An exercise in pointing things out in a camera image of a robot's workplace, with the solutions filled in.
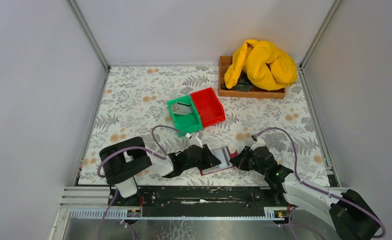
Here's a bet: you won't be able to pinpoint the red leather card holder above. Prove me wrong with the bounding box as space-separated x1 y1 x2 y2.
200 146 238 176

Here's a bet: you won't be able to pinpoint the green plastic bin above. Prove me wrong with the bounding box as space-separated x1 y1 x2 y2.
167 95 203 137

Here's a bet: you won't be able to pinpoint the red plastic bin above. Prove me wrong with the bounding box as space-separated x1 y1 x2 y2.
190 87 226 128

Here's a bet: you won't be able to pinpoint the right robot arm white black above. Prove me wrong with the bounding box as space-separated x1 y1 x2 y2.
230 146 380 240

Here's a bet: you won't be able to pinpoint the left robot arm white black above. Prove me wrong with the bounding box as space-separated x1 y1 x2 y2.
97 134 221 198

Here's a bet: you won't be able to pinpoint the silver cards in green bin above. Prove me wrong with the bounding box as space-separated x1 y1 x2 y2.
171 102 192 116

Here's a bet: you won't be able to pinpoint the floral table mat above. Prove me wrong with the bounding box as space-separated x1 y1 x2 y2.
78 66 329 186

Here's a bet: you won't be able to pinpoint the wooden tray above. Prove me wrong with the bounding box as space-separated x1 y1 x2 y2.
218 55 286 99

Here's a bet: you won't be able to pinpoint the dark green item in tray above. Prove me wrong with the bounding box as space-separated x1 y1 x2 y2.
220 75 254 92

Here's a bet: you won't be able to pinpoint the yellow cloth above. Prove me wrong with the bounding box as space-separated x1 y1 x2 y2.
224 39 298 91

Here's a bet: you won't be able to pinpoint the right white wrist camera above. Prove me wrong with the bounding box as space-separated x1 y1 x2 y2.
244 135 266 151

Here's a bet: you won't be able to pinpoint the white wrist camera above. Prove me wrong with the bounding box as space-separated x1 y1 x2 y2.
185 131 203 148
244 135 266 151

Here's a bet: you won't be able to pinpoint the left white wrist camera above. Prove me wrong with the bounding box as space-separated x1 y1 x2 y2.
185 131 203 148

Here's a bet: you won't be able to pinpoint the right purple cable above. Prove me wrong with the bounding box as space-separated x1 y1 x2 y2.
252 127 387 240

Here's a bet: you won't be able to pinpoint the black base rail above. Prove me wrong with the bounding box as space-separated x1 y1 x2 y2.
108 185 304 218

